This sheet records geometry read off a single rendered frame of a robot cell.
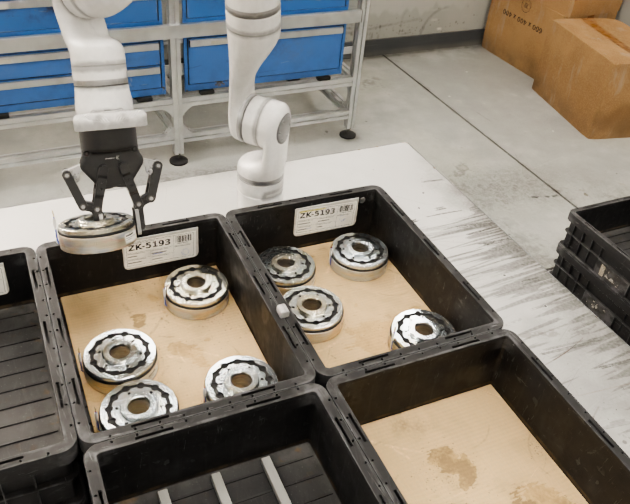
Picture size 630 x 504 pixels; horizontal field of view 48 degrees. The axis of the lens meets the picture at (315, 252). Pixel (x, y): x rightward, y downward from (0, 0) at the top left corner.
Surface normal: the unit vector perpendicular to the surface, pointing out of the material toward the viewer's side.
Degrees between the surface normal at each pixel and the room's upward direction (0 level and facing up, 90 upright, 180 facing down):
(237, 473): 0
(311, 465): 0
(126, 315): 0
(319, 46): 90
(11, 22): 90
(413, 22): 90
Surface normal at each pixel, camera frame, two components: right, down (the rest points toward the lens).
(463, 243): 0.08, -0.79
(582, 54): -0.96, 0.06
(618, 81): 0.22, 0.60
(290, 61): 0.42, 0.58
